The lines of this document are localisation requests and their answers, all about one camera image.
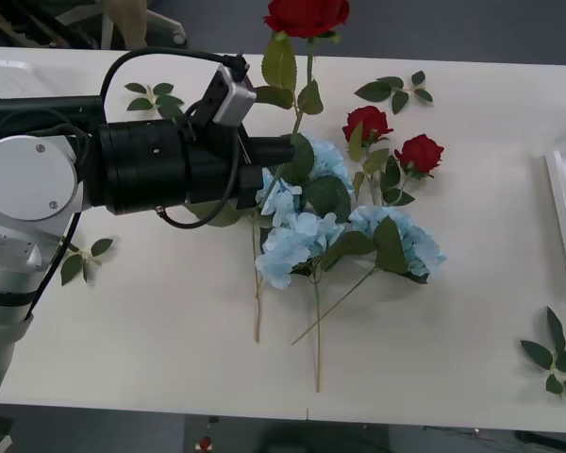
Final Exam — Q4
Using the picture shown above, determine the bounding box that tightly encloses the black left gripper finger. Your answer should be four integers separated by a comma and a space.
249, 133, 299, 168

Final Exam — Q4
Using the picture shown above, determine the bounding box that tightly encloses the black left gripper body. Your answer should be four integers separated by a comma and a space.
186, 133, 266, 212

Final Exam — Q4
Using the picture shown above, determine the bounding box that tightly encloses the red rose with green stem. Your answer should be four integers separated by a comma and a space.
341, 105, 395, 209
188, 0, 353, 344
380, 133, 446, 208

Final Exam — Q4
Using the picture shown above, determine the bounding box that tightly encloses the loose green leaf twig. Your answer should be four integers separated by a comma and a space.
124, 82, 187, 122
520, 306, 566, 406
59, 237, 115, 288
353, 70, 435, 116

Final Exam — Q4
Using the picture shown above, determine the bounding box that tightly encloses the white office chair base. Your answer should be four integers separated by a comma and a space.
56, 0, 189, 50

